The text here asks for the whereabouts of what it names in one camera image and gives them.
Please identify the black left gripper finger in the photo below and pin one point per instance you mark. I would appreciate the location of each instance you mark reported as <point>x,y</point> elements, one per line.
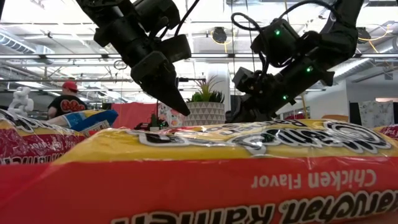
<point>164,90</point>

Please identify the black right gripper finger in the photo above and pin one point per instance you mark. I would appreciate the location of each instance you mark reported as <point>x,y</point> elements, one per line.
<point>268,116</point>

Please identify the blue soy sauce ramen pack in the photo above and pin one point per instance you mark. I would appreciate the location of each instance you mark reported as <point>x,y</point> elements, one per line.
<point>93,119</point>

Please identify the orange chicken ramen pack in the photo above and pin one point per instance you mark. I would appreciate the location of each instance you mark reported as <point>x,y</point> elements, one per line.
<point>186,186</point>

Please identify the red ramen noodle pack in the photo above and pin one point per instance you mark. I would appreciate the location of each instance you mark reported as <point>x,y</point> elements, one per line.
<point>31,143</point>

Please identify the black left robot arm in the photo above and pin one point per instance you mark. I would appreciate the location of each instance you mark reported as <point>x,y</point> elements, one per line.
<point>102,12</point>

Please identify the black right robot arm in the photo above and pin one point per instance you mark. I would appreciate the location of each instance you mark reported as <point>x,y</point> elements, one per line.
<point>342,31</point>

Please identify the floral patterned panel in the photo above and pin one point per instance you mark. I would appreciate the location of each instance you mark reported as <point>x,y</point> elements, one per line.
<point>169,119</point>

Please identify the small potted cactus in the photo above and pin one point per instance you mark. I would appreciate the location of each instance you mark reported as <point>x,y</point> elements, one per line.
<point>154,122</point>

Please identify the red partition panel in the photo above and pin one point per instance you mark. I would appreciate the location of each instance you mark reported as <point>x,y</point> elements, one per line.
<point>133,115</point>

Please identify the succulent in white patterned pot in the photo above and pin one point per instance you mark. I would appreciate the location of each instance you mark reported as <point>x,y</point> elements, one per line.
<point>203,113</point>

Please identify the black upright panel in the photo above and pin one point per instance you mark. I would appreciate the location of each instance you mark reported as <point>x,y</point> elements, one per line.
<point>354,113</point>

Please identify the white patterned curtain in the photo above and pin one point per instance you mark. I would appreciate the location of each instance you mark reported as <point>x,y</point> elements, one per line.
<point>376,113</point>

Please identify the person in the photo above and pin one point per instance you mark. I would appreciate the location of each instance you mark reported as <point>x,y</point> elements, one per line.
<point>66,105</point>

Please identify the white robot figure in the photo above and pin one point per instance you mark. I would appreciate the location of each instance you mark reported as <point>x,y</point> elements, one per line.
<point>21,102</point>

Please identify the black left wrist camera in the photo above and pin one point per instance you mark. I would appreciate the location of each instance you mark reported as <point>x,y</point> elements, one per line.
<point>175,46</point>

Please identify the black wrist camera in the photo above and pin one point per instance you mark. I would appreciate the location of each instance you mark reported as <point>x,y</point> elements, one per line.
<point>245,79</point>
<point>175,46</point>

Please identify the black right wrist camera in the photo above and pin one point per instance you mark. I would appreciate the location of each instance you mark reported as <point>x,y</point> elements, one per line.
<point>245,79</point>

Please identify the silver ventilation duct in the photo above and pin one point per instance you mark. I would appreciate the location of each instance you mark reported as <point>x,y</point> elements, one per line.
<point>351,70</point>
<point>14,43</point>

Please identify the long ceiling light rail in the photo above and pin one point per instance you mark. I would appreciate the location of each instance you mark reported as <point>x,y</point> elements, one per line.
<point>211,56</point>

